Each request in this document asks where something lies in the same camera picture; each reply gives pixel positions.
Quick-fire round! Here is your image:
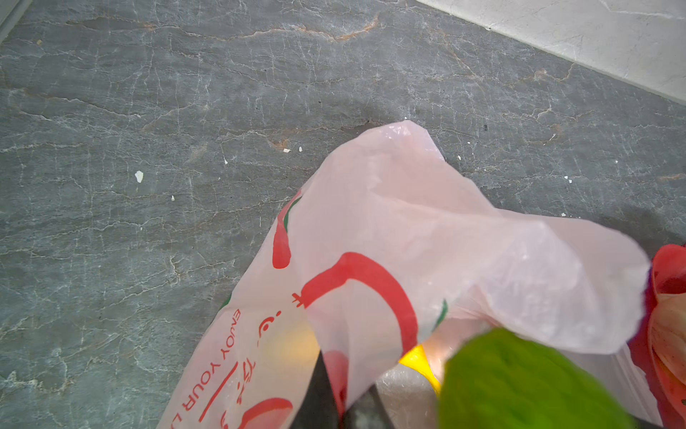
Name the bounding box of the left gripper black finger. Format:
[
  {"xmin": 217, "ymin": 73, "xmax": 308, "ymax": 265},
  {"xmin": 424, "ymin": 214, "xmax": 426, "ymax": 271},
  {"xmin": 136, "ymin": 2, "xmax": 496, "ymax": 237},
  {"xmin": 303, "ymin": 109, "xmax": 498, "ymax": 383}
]
[{"xmin": 289, "ymin": 353, "xmax": 340, "ymax": 429}]

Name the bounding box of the pink plastic bag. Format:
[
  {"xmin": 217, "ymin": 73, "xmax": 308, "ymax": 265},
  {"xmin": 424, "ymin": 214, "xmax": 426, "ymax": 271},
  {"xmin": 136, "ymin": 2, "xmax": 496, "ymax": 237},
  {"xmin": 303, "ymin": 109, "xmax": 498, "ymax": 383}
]
[{"xmin": 159, "ymin": 121, "xmax": 662, "ymax": 428}]

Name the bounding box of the green fake lime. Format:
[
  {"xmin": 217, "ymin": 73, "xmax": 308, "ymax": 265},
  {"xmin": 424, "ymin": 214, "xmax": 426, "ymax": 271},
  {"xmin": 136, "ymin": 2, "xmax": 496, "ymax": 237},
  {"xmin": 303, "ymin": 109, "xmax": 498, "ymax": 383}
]
[{"xmin": 437, "ymin": 328, "xmax": 637, "ymax": 428}]

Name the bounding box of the beige fake potato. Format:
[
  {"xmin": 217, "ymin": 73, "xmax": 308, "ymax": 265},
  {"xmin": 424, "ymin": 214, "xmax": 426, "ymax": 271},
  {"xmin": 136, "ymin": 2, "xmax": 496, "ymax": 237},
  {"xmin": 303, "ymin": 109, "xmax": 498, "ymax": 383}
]
[{"xmin": 650, "ymin": 298, "xmax": 685, "ymax": 384}]

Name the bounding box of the red flower-shaped plastic bowl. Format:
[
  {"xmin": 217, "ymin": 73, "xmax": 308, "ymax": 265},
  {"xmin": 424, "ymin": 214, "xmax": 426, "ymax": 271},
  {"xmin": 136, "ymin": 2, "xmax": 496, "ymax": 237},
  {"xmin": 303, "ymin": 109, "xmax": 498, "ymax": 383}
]
[{"xmin": 629, "ymin": 244, "xmax": 685, "ymax": 428}]

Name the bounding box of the yellow fake banana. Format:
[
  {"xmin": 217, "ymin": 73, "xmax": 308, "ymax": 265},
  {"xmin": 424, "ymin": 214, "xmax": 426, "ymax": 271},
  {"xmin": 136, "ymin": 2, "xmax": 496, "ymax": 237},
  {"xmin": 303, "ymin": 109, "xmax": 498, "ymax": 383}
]
[{"xmin": 398, "ymin": 344, "xmax": 441, "ymax": 395}]

